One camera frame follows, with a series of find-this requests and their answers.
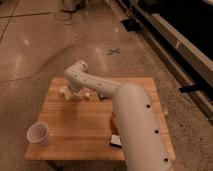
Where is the white paper cup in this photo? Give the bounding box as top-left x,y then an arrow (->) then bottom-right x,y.
27,122 -> 51,147

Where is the black rectangular box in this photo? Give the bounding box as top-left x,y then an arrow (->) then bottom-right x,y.
110,135 -> 122,148

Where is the blue sponge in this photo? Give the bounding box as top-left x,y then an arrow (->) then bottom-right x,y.
98,93 -> 107,100

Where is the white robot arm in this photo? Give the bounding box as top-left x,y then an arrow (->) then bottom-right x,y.
64,60 -> 174,171

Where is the black floor plate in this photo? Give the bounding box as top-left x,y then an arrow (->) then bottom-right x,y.
121,19 -> 140,32

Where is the orange ceramic bowl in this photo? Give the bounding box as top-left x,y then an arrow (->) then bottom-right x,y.
111,113 -> 117,134

